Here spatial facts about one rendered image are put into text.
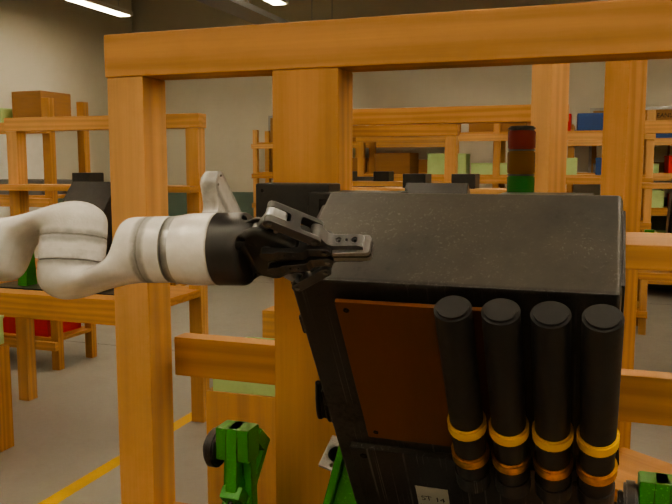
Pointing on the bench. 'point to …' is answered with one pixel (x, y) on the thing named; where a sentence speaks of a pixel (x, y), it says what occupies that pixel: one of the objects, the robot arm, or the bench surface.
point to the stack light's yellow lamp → (521, 163)
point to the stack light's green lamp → (520, 183)
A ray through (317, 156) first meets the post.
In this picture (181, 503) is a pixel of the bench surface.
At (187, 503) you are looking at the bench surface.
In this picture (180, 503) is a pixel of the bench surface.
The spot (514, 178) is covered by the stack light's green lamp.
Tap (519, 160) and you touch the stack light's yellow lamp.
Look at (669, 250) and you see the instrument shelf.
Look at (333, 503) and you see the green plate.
